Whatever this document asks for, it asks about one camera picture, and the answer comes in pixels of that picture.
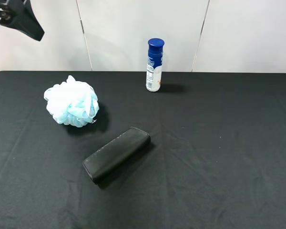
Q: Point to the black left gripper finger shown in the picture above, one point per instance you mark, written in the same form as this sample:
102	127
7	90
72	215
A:
19	15

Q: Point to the blue white bath loofah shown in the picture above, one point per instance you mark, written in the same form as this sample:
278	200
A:
72	103

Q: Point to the white bottle blue cap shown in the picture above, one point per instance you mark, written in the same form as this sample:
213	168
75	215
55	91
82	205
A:
154	64

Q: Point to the black rectangular case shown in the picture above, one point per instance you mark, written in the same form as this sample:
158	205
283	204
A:
113	154

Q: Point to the black tablecloth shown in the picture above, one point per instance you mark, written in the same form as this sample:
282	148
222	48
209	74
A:
216	160

